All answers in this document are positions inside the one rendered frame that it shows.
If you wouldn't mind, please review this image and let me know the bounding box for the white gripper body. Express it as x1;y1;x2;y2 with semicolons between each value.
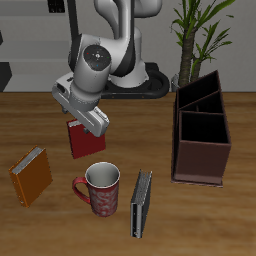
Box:
51;87;111;138

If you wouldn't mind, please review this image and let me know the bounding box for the red book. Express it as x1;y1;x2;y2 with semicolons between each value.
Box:
66;118;107;160

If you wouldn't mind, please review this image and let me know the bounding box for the orange book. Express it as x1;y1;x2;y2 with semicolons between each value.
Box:
8;145;54;209

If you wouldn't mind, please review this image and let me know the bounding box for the black book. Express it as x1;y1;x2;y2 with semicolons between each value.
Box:
129;169;154;239

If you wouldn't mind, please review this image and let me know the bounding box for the dark brown desk caddy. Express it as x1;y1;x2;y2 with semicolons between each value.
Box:
170;69;233;188

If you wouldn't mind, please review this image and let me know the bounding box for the dark block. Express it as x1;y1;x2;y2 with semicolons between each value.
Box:
0;61;14;93

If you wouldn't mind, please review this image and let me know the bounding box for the red patterned mug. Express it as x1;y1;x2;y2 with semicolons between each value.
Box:
71;161;122;218

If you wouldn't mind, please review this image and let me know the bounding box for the green pot plant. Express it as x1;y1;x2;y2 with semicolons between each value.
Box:
169;0;237;93

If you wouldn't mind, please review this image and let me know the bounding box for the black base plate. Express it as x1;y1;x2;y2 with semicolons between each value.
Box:
99;62;171;100

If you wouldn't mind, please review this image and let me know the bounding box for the black wall panel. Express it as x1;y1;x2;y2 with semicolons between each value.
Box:
47;0;66;14

